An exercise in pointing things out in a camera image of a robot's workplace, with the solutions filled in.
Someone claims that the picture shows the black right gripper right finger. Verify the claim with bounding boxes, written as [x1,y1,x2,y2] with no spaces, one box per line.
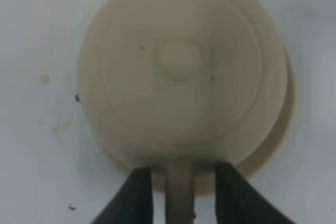
[215,163,293,224]

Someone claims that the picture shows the brown teapot saucer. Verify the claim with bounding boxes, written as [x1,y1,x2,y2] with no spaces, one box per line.
[101,0,297,199]

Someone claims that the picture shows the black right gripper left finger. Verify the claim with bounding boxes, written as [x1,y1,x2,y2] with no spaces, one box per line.
[92,167,153,224]

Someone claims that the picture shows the brown teapot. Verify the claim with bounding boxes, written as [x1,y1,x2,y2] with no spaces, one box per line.
[78,0,287,223]

